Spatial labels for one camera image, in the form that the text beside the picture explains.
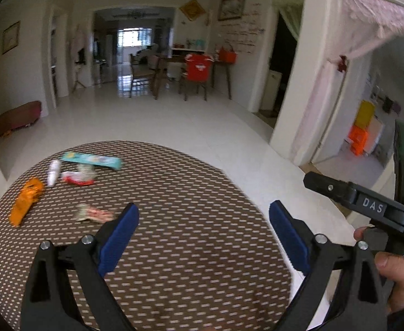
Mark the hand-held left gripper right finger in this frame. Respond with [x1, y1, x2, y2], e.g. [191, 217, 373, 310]
[269, 200, 391, 331]

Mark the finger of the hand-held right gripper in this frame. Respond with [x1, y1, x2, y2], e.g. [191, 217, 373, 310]
[303, 171, 358, 205]

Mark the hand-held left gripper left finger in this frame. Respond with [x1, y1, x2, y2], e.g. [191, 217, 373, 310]
[20, 203, 140, 331]

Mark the red striped candy wrapper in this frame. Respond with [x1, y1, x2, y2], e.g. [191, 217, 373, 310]
[76, 204, 116, 223]

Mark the red and white wrapper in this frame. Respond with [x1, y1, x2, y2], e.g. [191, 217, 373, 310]
[61, 164, 96, 186]

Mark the teal snack wrapper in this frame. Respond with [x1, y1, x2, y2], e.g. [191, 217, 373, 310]
[61, 152, 123, 171]

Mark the white tube wrapper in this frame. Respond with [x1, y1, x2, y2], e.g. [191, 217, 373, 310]
[46, 159, 62, 188]

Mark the orange snack wrapper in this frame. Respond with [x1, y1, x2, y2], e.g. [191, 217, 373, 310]
[9, 177, 46, 228]

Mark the person's right hand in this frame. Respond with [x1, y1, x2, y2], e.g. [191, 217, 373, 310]
[354, 226, 404, 318]

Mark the orange box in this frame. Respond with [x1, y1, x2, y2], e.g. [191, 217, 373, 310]
[348, 126, 370, 154]

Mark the round polka dot table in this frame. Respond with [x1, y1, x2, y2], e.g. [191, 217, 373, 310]
[0, 140, 294, 331]

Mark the yellow box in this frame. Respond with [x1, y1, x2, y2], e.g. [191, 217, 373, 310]
[355, 100, 376, 130]

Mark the maroon bench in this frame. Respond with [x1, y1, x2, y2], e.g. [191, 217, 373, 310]
[0, 101, 42, 136]

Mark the wooden dining chair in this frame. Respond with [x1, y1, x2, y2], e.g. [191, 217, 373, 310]
[129, 54, 158, 98]

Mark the red basket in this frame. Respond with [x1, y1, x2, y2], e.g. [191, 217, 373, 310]
[218, 41, 238, 65]

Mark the wooden chair with red bag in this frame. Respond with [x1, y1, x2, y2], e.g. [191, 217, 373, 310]
[178, 54, 213, 102]

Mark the green curtain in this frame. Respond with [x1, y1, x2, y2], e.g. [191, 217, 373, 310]
[279, 5, 303, 39]

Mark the pink lace curtain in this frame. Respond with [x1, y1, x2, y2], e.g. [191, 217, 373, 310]
[296, 0, 404, 161]

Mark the red shopping bag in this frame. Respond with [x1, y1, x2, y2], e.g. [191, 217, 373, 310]
[183, 54, 212, 83]

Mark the wooden dining table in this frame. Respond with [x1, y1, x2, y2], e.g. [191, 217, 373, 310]
[153, 54, 232, 100]

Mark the white sideboard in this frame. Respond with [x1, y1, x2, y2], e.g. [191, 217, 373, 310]
[170, 39, 210, 58]

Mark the large framed painting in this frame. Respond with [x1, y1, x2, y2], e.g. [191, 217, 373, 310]
[217, 0, 247, 22]

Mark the small framed picture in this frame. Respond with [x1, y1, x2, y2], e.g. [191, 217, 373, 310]
[2, 21, 21, 55]

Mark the group of wall certificates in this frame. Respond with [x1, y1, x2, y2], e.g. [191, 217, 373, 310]
[219, 3, 268, 54]

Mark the gold diamond wall decoration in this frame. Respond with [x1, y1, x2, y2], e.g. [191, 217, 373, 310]
[179, 0, 204, 21]

